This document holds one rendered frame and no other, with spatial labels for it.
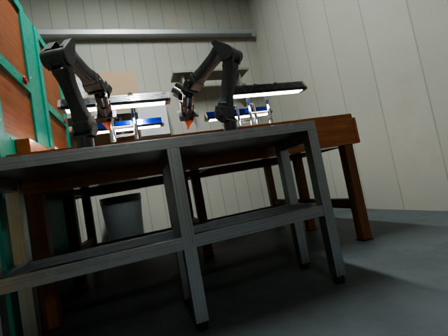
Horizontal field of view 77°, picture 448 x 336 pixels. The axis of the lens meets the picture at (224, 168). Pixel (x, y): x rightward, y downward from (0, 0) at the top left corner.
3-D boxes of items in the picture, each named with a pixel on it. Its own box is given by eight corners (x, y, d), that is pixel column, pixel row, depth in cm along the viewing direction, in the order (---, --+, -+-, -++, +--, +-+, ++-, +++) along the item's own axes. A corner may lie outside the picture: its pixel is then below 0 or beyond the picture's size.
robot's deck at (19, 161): (316, 129, 117) (314, 120, 117) (-37, 175, 80) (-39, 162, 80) (241, 160, 202) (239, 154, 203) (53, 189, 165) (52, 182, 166)
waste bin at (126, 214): (147, 239, 345) (140, 193, 348) (149, 244, 302) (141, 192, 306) (109, 247, 331) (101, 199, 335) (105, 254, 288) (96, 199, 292)
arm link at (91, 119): (84, 135, 115) (49, 51, 102) (99, 132, 115) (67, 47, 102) (77, 140, 110) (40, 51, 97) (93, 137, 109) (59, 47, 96)
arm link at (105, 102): (99, 101, 136) (95, 88, 131) (111, 101, 137) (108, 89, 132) (95, 109, 131) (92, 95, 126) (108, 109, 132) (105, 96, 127)
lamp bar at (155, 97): (171, 100, 172) (169, 89, 172) (57, 110, 154) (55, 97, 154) (170, 104, 179) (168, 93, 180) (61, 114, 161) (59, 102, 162)
